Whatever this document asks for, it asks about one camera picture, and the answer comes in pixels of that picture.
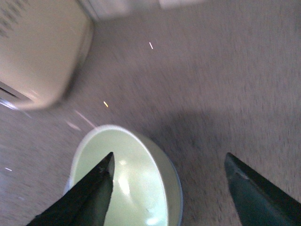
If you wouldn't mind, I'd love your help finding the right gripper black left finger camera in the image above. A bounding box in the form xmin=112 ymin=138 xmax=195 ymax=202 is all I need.
xmin=28 ymin=152 xmax=115 ymax=226

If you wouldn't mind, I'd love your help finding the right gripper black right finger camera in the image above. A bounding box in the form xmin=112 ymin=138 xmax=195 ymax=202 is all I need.
xmin=224 ymin=153 xmax=301 ymax=226

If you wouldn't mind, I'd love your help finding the green plastic bowl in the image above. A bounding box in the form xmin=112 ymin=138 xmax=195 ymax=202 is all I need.
xmin=66 ymin=125 xmax=183 ymax=226

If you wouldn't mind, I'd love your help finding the blue plastic bowl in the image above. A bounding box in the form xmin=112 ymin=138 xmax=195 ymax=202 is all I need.
xmin=63 ymin=162 xmax=184 ymax=226

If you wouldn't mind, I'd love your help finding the cream two-slot toaster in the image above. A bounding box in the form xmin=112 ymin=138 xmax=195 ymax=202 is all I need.
xmin=0 ymin=0 xmax=93 ymax=110

